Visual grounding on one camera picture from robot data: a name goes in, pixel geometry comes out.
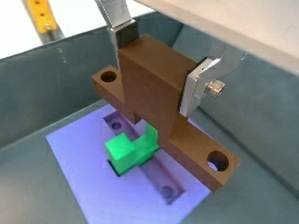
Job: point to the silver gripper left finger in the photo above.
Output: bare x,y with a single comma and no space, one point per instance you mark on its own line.
121,25

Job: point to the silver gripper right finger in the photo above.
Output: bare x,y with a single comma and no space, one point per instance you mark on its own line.
203,79

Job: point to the brown T-shaped block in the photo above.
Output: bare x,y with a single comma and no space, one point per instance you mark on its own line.
145,90

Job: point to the purple slotted base board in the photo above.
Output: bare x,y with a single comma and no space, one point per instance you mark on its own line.
155,193

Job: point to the yellow perforated bar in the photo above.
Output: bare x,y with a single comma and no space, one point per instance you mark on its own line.
43,20

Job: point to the green U-shaped block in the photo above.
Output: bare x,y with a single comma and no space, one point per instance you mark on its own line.
126,153

